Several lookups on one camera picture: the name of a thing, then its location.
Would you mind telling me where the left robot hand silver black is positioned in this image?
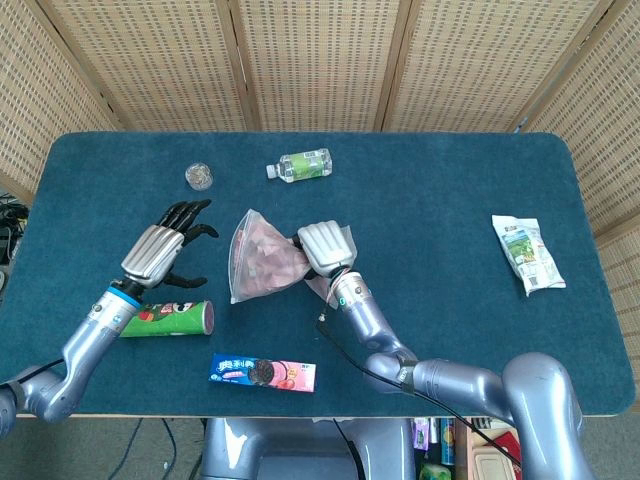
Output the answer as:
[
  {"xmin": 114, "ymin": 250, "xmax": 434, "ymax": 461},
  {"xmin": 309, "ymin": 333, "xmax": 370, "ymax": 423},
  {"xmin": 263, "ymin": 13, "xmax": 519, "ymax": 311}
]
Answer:
[{"xmin": 121, "ymin": 198, "xmax": 220, "ymax": 290}]

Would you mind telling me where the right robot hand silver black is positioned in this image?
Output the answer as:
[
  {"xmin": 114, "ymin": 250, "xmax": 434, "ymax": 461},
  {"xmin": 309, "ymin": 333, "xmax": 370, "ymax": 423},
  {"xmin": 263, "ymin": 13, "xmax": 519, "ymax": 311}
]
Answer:
[{"xmin": 292, "ymin": 221, "xmax": 357, "ymax": 278}]

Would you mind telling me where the pink floral cloth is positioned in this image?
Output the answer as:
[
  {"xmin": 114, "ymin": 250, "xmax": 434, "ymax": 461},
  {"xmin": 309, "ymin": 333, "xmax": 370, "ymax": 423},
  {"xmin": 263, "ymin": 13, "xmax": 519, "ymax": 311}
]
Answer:
[{"xmin": 234, "ymin": 222, "xmax": 309, "ymax": 294}]

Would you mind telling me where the transparent plastic zip bag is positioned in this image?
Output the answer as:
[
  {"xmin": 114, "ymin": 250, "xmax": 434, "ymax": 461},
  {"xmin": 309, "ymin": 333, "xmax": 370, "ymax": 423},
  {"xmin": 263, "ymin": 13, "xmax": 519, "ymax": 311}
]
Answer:
[{"xmin": 229, "ymin": 208, "xmax": 357, "ymax": 305}]

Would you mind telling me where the green chips can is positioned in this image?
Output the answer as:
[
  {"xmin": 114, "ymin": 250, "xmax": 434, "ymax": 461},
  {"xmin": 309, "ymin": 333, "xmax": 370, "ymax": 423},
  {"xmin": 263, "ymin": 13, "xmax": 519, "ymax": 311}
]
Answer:
[{"xmin": 118, "ymin": 299, "xmax": 216, "ymax": 339}]

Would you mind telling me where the clear bottle with green label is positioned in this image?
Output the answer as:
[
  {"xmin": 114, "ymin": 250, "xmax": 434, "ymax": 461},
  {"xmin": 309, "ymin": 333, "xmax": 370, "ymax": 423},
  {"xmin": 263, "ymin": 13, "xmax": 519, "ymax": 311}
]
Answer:
[{"xmin": 265, "ymin": 147, "xmax": 334, "ymax": 184}]

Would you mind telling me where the small clear jar of nuts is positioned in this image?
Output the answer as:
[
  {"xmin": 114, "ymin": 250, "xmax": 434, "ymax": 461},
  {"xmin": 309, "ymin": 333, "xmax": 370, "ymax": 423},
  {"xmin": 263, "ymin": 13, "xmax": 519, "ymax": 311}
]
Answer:
[{"xmin": 184, "ymin": 161, "xmax": 213, "ymax": 192}]

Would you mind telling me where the blue felt table mat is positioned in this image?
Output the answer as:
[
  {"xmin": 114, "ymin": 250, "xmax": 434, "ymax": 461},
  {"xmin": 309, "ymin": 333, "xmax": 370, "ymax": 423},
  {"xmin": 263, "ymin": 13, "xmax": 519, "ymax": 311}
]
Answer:
[{"xmin": 0, "ymin": 130, "xmax": 636, "ymax": 419}]

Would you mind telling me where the blue pink Oreo box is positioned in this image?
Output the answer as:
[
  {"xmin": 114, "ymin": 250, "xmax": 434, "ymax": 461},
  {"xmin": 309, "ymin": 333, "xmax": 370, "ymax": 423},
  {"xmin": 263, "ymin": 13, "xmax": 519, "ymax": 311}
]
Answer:
[{"xmin": 208, "ymin": 353, "xmax": 317, "ymax": 394}]

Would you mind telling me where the woven rattan screen panel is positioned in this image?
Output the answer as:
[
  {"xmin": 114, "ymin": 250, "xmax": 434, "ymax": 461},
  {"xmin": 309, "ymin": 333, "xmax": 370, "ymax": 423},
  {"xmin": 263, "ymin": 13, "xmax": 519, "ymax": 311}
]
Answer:
[
  {"xmin": 382, "ymin": 0, "xmax": 616, "ymax": 134},
  {"xmin": 37, "ymin": 0, "xmax": 261, "ymax": 134},
  {"xmin": 227, "ymin": 0, "xmax": 416, "ymax": 134},
  {"xmin": 0, "ymin": 0, "xmax": 121, "ymax": 201},
  {"xmin": 519, "ymin": 0, "xmax": 640, "ymax": 346}
]

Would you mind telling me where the white green snack pouch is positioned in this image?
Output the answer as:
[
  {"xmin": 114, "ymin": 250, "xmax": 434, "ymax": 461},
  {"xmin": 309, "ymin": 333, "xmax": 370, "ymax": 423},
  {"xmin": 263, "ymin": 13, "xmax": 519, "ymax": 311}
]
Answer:
[{"xmin": 491, "ymin": 214, "xmax": 567, "ymax": 297}]

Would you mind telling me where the grey robot torso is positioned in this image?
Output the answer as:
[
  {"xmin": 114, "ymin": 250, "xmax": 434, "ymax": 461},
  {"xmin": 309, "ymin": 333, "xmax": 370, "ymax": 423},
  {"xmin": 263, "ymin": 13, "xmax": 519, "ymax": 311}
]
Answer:
[{"xmin": 199, "ymin": 417, "xmax": 416, "ymax": 480}]

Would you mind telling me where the purple package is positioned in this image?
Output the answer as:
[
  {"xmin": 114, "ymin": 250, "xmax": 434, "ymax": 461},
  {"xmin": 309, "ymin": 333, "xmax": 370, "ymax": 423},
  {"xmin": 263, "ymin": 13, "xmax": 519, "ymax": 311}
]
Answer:
[{"xmin": 412, "ymin": 418, "xmax": 431, "ymax": 451}]

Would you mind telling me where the blue yellow bottle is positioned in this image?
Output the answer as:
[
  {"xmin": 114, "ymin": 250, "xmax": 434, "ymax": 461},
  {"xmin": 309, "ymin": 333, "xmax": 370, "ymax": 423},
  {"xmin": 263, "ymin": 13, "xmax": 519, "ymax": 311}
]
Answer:
[{"xmin": 439, "ymin": 418, "xmax": 457, "ymax": 466}]

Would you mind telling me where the green package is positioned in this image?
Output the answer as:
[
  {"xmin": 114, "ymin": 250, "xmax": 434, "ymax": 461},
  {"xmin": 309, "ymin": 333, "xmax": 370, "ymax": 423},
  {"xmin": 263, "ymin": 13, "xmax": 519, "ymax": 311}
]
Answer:
[{"xmin": 418, "ymin": 462, "xmax": 454, "ymax": 480}]

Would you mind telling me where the beige cardboard box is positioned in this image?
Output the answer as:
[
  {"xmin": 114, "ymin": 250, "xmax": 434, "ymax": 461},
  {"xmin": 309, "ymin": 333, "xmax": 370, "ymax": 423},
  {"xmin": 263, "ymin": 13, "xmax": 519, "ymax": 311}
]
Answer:
[{"xmin": 472, "ymin": 419, "xmax": 524, "ymax": 480}]

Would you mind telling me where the red book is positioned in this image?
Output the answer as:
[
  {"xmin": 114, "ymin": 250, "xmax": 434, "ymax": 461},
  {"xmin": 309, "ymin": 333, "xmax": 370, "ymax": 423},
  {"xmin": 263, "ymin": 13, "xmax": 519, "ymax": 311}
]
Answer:
[{"xmin": 492, "ymin": 432, "xmax": 524, "ymax": 464}]

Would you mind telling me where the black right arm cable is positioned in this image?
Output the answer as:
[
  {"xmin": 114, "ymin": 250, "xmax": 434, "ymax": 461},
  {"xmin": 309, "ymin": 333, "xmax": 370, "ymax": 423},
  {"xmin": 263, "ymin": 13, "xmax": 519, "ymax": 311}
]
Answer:
[{"xmin": 316, "ymin": 312, "xmax": 524, "ymax": 469}]

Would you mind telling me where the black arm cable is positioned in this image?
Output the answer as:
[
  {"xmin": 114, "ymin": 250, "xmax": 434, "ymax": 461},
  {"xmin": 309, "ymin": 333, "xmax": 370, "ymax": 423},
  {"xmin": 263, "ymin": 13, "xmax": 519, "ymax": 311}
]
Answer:
[
  {"xmin": 0, "ymin": 357, "xmax": 66, "ymax": 387},
  {"xmin": 316, "ymin": 312, "xmax": 524, "ymax": 469}
]

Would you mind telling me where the black cable bundle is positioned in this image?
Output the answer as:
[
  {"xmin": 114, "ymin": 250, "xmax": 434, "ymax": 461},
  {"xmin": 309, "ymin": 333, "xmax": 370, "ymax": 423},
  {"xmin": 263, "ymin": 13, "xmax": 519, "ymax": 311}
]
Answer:
[{"xmin": 0, "ymin": 189, "xmax": 29, "ymax": 296}]

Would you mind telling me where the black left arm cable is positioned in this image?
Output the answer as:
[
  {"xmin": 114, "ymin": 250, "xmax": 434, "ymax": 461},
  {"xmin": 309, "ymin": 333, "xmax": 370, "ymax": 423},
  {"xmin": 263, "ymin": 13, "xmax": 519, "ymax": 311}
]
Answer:
[{"xmin": 0, "ymin": 357, "xmax": 66, "ymax": 387}]

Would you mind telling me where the blue floor cable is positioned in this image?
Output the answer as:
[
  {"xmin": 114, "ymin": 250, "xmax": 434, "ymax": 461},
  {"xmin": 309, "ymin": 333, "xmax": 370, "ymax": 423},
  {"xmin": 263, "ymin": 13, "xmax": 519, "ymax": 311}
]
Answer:
[{"xmin": 107, "ymin": 418, "xmax": 144, "ymax": 480}]

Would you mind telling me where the black floor cable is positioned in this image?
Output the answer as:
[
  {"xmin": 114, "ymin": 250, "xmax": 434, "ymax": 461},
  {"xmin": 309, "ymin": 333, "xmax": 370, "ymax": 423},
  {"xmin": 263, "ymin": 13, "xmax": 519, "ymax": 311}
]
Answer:
[{"xmin": 159, "ymin": 418, "xmax": 179, "ymax": 480}]

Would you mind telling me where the black torso cable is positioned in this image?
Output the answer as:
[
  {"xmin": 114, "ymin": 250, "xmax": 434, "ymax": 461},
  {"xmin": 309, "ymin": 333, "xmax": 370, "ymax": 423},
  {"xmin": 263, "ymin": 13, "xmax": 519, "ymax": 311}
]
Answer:
[{"xmin": 332, "ymin": 418, "xmax": 364, "ymax": 480}]

